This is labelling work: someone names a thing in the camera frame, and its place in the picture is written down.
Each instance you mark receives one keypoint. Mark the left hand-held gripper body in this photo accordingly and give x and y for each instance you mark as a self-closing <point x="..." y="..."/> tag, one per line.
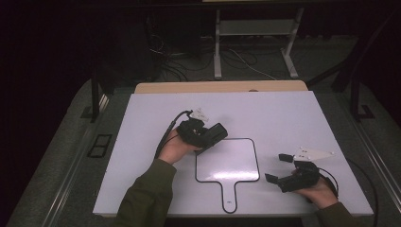
<point x="192" y="132"/>

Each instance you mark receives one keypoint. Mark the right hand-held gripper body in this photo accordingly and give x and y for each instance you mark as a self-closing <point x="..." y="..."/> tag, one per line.
<point x="301" y="178"/>

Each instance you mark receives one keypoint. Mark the black whiteboard eraser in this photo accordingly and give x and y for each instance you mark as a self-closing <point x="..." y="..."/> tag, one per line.
<point x="219" y="135"/>

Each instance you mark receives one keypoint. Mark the white hand-held whiteboard with black rim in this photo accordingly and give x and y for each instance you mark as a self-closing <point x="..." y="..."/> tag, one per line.
<point x="227" y="157"/>

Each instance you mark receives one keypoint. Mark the person's right hand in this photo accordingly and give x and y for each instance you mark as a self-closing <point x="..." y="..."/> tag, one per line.
<point x="318" y="194"/>

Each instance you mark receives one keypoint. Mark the person's left hand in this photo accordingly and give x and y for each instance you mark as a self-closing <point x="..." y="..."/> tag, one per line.
<point x="173" y="151"/>

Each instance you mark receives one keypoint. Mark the light wooden table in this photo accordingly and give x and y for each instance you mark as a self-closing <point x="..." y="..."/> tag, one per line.
<point x="220" y="86"/>

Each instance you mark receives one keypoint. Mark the white metal stand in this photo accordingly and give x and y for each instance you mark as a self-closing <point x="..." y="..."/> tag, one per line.
<point x="217" y="47"/>

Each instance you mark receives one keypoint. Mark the black floor socket plate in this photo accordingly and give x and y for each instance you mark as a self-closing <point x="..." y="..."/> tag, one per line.
<point x="99" y="145"/>

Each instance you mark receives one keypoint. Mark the black metal stand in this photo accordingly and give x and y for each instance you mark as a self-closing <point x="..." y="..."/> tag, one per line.
<point x="95" y="101"/>
<point x="354" y="94"/>

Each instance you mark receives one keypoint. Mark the metal floor rail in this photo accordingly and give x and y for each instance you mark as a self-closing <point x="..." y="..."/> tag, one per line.
<point x="378" y="157"/>
<point x="67" y="183"/>

